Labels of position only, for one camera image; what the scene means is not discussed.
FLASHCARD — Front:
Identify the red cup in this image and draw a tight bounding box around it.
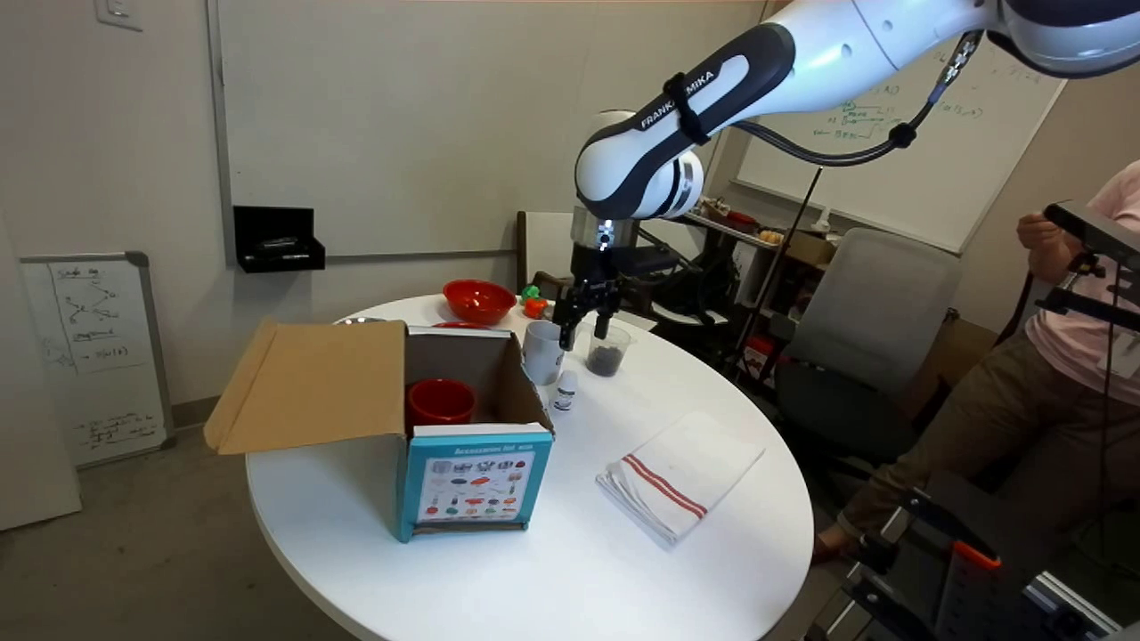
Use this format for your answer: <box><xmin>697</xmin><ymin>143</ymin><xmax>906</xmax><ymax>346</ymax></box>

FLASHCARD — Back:
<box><xmin>407</xmin><ymin>375</ymin><xmax>480</xmax><ymax>430</ymax></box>

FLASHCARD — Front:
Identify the cluttered dark shelf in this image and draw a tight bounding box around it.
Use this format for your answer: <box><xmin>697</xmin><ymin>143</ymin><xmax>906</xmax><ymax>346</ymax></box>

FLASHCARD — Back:
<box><xmin>682</xmin><ymin>199</ymin><xmax>841</xmax><ymax>359</ymax></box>

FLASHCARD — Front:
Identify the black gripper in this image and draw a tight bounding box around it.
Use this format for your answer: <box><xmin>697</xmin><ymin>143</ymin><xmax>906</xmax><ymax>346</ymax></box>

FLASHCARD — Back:
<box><xmin>551</xmin><ymin>244</ymin><xmax>630</xmax><ymax>358</ymax></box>

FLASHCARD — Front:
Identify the black orange bar clamp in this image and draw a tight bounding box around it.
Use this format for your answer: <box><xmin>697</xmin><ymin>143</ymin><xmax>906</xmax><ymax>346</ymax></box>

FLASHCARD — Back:
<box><xmin>875</xmin><ymin>492</ymin><xmax>1007</xmax><ymax>583</ymax></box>

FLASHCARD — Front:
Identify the blue cardboard box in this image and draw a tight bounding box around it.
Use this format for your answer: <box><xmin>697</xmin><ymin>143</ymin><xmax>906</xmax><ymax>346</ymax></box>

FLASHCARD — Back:
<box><xmin>200</xmin><ymin>316</ymin><xmax>558</xmax><ymax>548</ymax></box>

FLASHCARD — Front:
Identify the silver aluminium rail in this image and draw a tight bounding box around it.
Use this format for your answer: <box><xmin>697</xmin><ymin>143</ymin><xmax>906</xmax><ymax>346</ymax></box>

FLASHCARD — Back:
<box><xmin>1023</xmin><ymin>565</ymin><xmax>1131</xmax><ymax>641</ymax></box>

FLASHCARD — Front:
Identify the small leaning whiteboard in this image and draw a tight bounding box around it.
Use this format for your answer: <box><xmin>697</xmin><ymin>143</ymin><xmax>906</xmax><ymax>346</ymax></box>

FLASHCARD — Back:
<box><xmin>16</xmin><ymin>251</ymin><xmax>170</xmax><ymax>469</ymax></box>

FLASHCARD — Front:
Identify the empty red bowl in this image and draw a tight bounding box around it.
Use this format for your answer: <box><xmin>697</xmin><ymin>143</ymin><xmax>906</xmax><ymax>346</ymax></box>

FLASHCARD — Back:
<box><xmin>440</xmin><ymin>279</ymin><xmax>519</xmax><ymax>333</ymax></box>

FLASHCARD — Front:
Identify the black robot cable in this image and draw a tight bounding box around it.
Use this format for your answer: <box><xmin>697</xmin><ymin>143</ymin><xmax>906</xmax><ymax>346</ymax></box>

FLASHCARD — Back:
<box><xmin>735</xmin><ymin>28</ymin><xmax>992</xmax><ymax>172</ymax></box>

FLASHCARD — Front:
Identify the whiteboard with green writing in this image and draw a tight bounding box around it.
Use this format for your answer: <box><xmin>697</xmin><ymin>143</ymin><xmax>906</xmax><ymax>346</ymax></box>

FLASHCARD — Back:
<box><xmin>729</xmin><ymin>47</ymin><xmax>1070</xmax><ymax>257</ymax></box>

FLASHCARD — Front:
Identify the black box on wall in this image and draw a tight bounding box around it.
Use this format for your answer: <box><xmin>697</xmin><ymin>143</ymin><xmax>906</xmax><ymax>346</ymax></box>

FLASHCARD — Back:
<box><xmin>229</xmin><ymin>204</ymin><xmax>327</xmax><ymax>279</ymax></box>

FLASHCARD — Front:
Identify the white towel with red stripes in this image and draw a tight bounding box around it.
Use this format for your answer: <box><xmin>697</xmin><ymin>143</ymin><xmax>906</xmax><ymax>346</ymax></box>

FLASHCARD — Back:
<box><xmin>596</xmin><ymin>405</ymin><xmax>774</xmax><ymax>548</ymax></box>

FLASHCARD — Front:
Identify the grey office chair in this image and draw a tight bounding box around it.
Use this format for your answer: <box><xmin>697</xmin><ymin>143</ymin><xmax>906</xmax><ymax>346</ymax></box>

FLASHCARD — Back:
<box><xmin>776</xmin><ymin>223</ymin><xmax>961</xmax><ymax>461</ymax></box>

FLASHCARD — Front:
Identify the white wall switch plate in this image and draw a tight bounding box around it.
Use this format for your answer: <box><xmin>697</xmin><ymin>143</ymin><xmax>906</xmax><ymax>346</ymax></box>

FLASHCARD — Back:
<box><xmin>94</xmin><ymin>0</ymin><xmax>147</xmax><ymax>34</ymax></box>

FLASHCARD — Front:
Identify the white mug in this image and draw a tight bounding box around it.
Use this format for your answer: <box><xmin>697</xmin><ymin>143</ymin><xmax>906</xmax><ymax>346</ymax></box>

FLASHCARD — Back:
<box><xmin>519</xmin><ymin>316</ymin><xmax>567</xmax><ymax>387</ymax></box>

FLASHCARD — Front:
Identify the white shaker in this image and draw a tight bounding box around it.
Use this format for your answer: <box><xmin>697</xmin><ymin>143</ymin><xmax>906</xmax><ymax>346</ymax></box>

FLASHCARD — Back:
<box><xmin>550</xmin><ymin>368</ymin><xmax>582</xmax><ymax>418</ymax></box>

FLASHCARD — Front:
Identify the person's hand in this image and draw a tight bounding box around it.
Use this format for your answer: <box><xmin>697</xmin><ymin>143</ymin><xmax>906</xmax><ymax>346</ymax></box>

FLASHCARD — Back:
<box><xmin>1017</xmin><ymin>210</ymin><xmax>1087</xmax><ymax>288</ymax></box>

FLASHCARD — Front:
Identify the clear measuring cup with beans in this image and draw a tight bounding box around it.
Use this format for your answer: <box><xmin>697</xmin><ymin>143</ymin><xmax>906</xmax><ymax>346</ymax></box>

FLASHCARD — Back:
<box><xmin>582</xmin><ymin>316</ymin><xmax>633</xmax><ymax>380</ymax></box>

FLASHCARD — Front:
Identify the seated person in pink shirt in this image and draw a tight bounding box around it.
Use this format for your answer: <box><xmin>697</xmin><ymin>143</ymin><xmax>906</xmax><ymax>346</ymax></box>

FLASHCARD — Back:
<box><xmin>816</xmin><ymin>158</ymin><xmax>1140</xmax><ymax>562</ymax></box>

